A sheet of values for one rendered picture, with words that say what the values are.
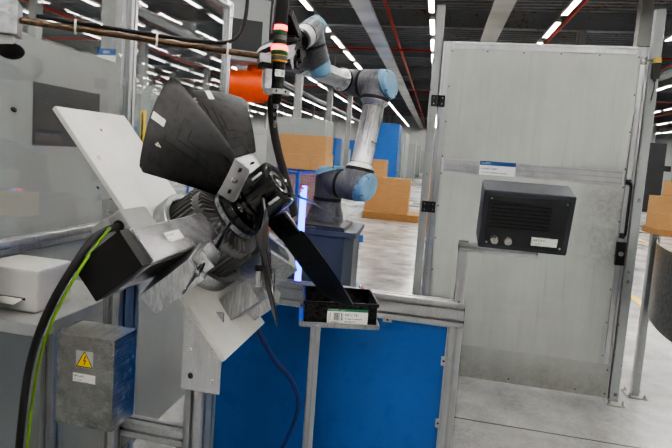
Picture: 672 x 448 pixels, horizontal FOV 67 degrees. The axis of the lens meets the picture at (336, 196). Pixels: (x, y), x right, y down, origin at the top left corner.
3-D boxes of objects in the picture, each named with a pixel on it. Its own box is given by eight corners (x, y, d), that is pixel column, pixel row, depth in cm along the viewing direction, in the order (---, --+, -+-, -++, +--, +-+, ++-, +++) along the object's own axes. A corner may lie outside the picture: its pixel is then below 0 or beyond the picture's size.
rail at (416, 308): (198, 293, 178) (200, 270, 177) (204, 290, 182) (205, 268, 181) (463, 328, 161) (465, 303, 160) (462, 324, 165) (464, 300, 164)
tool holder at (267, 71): (259, 91, 127) (262, 51, 126) (252, 93, 133) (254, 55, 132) (293, 95, 130) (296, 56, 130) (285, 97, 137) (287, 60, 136)
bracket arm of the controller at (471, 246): (458, 250, 160) (459, 241, 160) (457, 249, 163) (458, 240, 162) (537, 259, 155) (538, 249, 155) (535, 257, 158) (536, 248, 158)
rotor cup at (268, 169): (213, 198, 118) (256, 166, 115) (226, 180, 131) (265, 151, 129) (253, 244, 121) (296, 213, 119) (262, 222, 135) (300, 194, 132)
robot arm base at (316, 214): (308, 215, 221) (311, 193, 220) (343, 219, 220) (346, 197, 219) (305, 220, 206) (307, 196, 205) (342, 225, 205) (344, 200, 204)
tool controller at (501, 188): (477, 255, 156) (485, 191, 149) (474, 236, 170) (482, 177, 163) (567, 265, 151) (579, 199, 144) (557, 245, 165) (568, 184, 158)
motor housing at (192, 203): (198, 294, 117) (241, 263, 115) (143, 213, 119) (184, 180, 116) (236, 273, 140) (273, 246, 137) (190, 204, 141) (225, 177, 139)
